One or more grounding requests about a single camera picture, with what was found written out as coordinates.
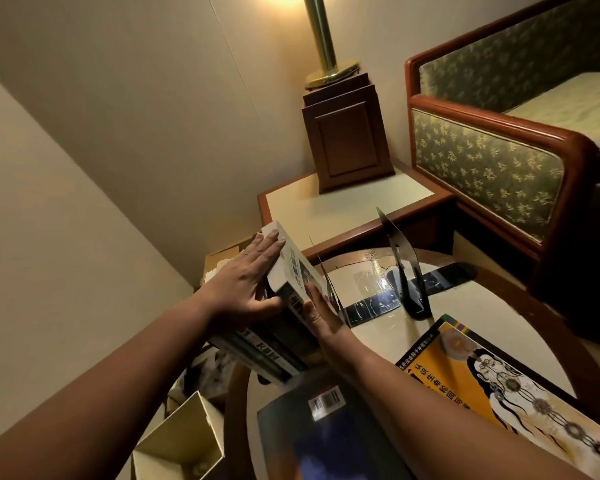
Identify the black metal bookend with cutout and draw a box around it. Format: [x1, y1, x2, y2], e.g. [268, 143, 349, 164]
[376, 207, 477, 321]

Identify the brass lamp pole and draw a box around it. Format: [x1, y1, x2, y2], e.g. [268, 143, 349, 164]
[301, 0, 361, 91]

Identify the cream open cardboard box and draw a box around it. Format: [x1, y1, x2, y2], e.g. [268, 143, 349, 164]
[131, 391, 227, 480]

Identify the wooden lamp base box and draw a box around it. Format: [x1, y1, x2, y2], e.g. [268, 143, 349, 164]
[301, 72, 396, 195]

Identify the person's right forearm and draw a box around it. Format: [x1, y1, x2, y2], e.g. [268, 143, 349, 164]
[338, 353, 593, 480]

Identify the green patterned wooden armchair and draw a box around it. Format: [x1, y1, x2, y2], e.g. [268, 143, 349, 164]
[405, 0, 600, 295]

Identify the white paperback book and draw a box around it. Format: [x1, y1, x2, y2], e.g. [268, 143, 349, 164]
[260, 220, 331, 318]

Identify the dark book with barcode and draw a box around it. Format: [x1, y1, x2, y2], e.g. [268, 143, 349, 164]
[256, 367, 416, 480]

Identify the person's left hand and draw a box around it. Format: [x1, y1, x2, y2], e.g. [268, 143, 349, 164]
[199, 231, 287, 332]

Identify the wooden side table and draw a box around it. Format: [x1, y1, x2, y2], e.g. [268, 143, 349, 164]
[256, 162, 456, 255]

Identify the pale green seat cushion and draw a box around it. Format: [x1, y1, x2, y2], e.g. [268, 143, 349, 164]
[505, 71, 600, 163]

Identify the grey book with lettered spine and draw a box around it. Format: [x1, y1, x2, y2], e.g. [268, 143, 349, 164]
[208, 315, 306, 388]

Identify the thin black metal bookend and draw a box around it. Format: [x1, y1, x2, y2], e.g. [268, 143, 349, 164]
[308, 236, 402, 329]

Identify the person's right hand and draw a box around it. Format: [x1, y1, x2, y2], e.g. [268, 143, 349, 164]
[302, 285, 367, 378]

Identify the brown cardboard box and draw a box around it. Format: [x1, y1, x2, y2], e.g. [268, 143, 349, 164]
[202, 239, 257, 288]

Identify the dark olive book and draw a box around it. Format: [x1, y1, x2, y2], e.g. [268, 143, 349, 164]
[272, 294, 328, 368]

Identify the yellow illustrated book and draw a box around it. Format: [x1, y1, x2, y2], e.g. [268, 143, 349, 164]
[396, 315, 600, 480]

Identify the person's left forearm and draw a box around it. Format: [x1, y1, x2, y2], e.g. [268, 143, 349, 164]
[0, 294, 222, 480]

